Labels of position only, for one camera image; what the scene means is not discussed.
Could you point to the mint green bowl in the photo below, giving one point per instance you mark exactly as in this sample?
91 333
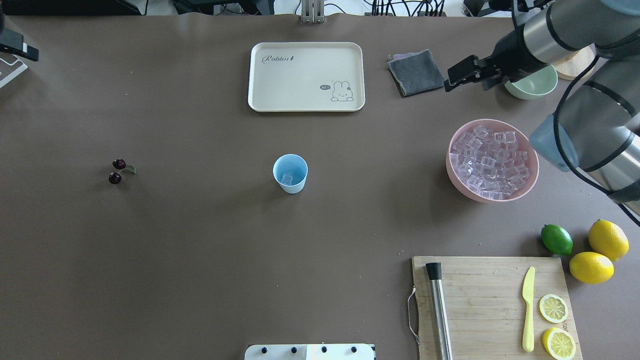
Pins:
535 85

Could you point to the yellow lemon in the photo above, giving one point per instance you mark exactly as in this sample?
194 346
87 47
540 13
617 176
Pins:
591 268
608 239

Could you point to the grey folded cloth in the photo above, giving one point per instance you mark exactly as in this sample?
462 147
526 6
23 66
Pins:
415 72

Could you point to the yellow plastic knife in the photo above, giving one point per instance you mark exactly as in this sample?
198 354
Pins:
527 294

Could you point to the lemon slice inner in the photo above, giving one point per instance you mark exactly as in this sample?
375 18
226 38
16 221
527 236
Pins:
553 308

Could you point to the yellow lemon upper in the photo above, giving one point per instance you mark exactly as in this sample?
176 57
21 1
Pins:
608 239

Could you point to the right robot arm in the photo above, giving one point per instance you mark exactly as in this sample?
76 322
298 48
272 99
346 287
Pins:
588 134

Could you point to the wooden cup tree stand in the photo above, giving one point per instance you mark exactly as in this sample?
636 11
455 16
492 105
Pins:
571 66

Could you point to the wooden cutting board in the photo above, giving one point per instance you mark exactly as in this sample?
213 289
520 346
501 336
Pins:
484 305

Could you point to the dark cherries pair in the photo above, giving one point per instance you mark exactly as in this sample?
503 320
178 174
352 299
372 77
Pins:
121 166

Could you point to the metal muddler black tip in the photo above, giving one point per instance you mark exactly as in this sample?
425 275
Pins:
434 273

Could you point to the light blue cup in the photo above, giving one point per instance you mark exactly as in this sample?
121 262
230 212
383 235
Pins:
290 172

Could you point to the pink bowl of ice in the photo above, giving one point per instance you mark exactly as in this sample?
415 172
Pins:
490 161

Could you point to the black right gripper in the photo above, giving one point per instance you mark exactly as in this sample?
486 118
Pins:
508 51

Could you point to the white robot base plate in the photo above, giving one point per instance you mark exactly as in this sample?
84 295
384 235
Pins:
311 351

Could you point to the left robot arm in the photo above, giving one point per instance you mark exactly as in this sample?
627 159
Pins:
14 43

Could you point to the lemon slice near edge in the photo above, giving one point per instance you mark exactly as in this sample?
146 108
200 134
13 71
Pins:
559 344

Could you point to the green lime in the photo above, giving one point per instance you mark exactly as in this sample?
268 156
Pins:
557 239

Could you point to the cream rabbit tray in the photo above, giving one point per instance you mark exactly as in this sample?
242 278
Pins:
306 77

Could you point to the yellow lemon lower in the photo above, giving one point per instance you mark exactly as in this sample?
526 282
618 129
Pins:
591 268

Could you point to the white wire cup rack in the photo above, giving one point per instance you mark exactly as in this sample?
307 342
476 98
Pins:
10 67

